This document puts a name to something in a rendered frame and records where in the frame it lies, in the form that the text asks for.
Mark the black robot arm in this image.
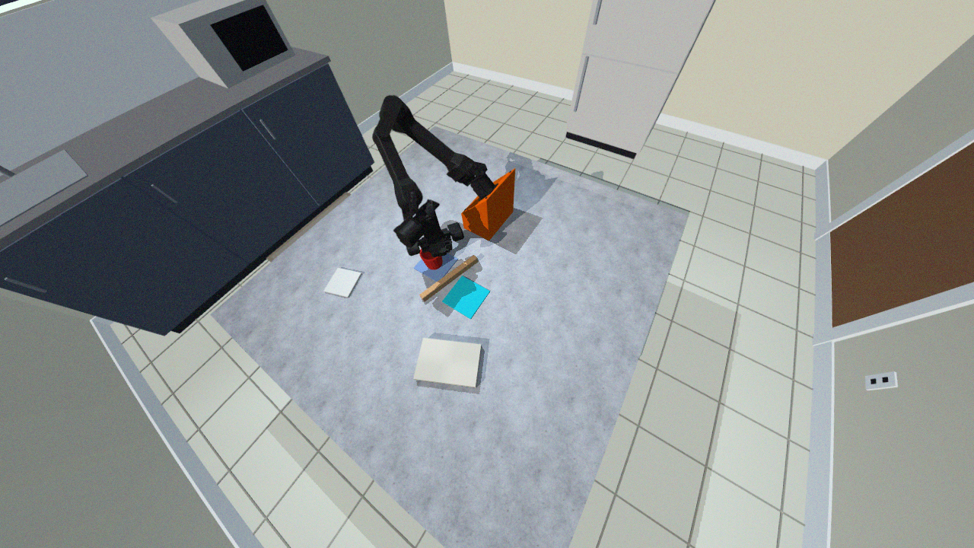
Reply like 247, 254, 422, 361
372, 95, 498, 257

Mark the white flat rectangular tile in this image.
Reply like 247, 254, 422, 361
324, 268, 361, 298

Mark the tan wooden flat bar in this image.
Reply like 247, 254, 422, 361
419, 255, 478, 302

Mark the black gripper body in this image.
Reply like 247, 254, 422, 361
406, 222, 464, 256

